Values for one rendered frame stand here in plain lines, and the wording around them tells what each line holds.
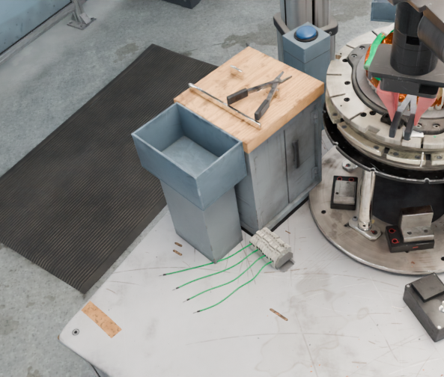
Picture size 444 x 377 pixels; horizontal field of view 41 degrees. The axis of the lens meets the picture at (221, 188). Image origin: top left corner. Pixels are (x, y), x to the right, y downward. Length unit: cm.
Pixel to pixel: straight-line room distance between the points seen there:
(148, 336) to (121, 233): 119
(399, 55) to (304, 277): 52
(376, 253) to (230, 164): 35
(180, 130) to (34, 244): 136
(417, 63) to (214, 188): 40
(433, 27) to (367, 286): 58
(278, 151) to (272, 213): 15
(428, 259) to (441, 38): 56
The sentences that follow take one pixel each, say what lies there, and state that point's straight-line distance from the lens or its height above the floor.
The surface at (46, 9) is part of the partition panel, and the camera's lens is 334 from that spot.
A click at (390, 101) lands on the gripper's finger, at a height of 121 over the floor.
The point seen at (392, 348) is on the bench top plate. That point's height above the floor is 78.
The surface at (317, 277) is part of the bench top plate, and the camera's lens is 114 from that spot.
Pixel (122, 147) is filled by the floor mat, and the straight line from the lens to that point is 260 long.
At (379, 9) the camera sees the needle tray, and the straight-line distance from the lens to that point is 130.
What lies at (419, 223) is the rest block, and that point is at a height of 85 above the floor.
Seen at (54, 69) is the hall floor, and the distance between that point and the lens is 322.
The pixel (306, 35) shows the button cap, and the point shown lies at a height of 104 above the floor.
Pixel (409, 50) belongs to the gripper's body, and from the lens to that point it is 76.
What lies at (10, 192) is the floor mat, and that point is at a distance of 262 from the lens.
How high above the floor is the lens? 174
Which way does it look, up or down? 48 degrees down
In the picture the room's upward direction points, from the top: 11 degrees counter-clockwise
